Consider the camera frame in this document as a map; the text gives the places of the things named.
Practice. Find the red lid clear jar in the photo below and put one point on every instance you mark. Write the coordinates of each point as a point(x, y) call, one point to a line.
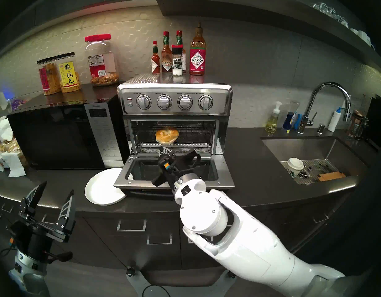
point(101, 64)

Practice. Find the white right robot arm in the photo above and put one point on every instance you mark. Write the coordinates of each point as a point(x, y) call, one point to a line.
point(240, 237)

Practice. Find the blue dish sponge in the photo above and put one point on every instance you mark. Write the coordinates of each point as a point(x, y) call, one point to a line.
point(298, 122)

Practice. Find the orange sauce Tabasco bottle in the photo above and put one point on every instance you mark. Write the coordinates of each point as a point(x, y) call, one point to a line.
point(166, 62)

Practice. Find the yellow label snack jar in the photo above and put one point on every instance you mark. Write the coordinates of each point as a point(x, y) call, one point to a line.
point(68, 76)

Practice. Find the small red Tabasco bottle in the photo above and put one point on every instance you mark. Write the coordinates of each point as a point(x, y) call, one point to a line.
point(155, 64)

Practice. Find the glass toaster oven door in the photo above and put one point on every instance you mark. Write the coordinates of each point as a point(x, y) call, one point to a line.
point(223, 175)

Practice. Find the crumpled white paper towel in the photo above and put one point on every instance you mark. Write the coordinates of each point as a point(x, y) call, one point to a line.
point(5, 129)

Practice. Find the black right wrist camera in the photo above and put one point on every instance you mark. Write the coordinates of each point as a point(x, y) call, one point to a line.
point(166, 165)

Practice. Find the black cap salt grinder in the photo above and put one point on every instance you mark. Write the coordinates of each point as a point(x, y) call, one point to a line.
point(177, 64)

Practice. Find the large Tabasco sauce bottle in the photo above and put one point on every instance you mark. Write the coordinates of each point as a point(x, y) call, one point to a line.
point(198, 61)

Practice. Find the dark open wall shelf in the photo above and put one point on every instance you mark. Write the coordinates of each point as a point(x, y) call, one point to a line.
point(255, 8)

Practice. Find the bagged bread loaf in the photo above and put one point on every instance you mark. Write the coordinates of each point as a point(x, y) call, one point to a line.
point(11, 146)

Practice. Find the blue dish soap bottle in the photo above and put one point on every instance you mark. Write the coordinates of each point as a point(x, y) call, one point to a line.
point(288, 120)

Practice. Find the chrome sink deck cap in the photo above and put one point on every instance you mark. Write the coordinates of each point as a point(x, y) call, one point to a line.
point(321, 129)

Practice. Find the silver oven knob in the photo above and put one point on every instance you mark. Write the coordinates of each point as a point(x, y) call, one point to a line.
point(143, 102)
point(164, 101)
point(185, 102)
point(205, 102)

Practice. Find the chrome gooseneck faucet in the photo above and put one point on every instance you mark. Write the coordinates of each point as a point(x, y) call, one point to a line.
point(301, 124)

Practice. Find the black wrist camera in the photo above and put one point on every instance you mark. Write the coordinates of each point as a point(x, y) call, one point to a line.
point(16, 231)
point(166, 165)

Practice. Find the red label snack jar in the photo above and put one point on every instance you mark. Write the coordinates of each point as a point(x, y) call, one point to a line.
point(48, 79)

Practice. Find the white paper cup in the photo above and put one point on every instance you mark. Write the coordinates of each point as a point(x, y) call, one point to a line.
point(295, 166)

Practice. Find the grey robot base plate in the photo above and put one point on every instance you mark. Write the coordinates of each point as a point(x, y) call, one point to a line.
point(135, 285)

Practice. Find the yellow soap pump bottle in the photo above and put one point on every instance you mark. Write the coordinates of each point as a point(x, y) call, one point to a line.
point(273, 123)

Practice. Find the stainless steel toaster oven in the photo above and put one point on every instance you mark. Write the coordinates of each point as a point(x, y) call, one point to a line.
point(175, 89)

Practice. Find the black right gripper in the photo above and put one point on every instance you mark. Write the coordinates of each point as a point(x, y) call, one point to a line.
point(182, 171)

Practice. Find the clear drinking glass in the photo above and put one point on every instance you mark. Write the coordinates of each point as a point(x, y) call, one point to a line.
point(342, 21)
point(327, 11)
point(315, 7)

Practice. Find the white mug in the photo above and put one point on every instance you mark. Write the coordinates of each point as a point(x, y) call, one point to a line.
point(365, 37)
point(354, 32)

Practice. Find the black base plate knob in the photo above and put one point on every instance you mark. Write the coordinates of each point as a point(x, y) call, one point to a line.
point(130, 271)
point(230, 274)

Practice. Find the purple snack packet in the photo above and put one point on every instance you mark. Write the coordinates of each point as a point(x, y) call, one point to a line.
point(16, 104)

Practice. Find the copper french press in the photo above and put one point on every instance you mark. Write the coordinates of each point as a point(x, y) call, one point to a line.
point(356, 124)

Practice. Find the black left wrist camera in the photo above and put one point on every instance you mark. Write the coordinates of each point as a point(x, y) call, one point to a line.
point(16, 231)

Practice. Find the large white folded napkin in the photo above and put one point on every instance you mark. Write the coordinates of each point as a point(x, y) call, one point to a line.
point(14, 165)

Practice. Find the dark base cabinet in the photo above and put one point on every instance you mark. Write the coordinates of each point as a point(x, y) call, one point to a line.
point(122, 256)

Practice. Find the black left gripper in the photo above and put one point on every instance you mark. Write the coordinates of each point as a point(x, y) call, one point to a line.
point(36, 237)

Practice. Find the golden brown bagel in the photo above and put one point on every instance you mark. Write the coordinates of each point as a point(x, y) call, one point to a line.
point(167, 135)

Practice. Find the white blue-top pump bottle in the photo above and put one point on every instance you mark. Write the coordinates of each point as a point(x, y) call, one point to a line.
point(334, 121)

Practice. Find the white round plate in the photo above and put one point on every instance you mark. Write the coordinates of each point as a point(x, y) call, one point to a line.
point(101, 188)

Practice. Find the black countertop appliance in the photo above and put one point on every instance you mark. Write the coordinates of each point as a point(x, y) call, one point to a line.
point(377, 123)

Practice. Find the foil lined oven tray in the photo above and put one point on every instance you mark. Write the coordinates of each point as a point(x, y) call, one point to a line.
point(147, 150)

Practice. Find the black microwave oven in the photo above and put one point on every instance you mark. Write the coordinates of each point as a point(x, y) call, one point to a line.
point(54, 135)

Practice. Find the wooden cutting board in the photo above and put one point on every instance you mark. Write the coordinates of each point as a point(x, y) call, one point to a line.
point(331, 175)

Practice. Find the metal oven rack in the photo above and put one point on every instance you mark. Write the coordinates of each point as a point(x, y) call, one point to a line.
point(193, 144)

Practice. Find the stainless steel sink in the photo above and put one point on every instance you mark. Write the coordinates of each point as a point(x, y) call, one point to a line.
point(301, 148)

